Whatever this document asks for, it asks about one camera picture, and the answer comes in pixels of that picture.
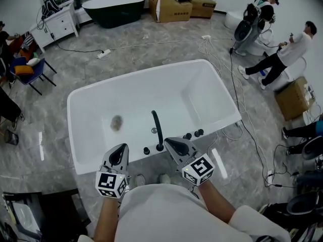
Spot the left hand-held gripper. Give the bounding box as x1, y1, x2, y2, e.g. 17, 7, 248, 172
95, 143, 130, 199

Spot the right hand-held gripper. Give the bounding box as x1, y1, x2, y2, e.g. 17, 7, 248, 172
164, 137, 216, 187

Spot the white rectangular bathtub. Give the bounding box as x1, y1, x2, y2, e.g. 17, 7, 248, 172
67, 58, 242, 176

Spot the person's right forearm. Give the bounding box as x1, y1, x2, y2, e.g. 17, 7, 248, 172
197, 179, 237, 224

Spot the person's left forearm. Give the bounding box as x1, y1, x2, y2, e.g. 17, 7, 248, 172
93, 197, 122, 239

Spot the dark oval bathtub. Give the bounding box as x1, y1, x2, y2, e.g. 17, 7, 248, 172
82, 0, 146, 30

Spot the black curved faucet spout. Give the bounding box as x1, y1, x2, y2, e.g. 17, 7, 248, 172
150, 110, 165, 152

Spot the person's white shirt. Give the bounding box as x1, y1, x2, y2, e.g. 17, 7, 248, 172
77, 184, 291, 242

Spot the black table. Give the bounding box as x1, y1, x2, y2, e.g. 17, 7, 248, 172
2, 188, 92, 242

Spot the blue chair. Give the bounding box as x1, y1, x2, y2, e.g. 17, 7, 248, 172
9, 56, 58, 96

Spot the taped cardboard box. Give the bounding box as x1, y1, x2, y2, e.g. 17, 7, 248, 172
274, 76, 311, 122

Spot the orange cushion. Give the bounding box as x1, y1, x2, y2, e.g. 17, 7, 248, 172
14, 65, 35, 76

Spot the white toilet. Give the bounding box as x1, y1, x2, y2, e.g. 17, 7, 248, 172
281, 56, 308, 83
251, 27, 275, 57

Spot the round white basin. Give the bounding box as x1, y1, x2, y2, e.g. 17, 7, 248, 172
224, 10, 243, 30

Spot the large open cardboard box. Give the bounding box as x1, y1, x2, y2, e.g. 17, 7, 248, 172
148, 0, 194, 24

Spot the white drawer cabinet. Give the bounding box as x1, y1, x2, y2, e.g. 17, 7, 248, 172
29, 2, 80, 53

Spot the labelled cardboard box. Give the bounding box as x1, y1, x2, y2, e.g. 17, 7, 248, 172
185, 0, 218, 19

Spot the black backpack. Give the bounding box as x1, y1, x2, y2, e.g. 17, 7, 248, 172
40, 0, 62, 20

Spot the long black cable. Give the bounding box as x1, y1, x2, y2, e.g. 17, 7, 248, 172
229, 47, 297, 188

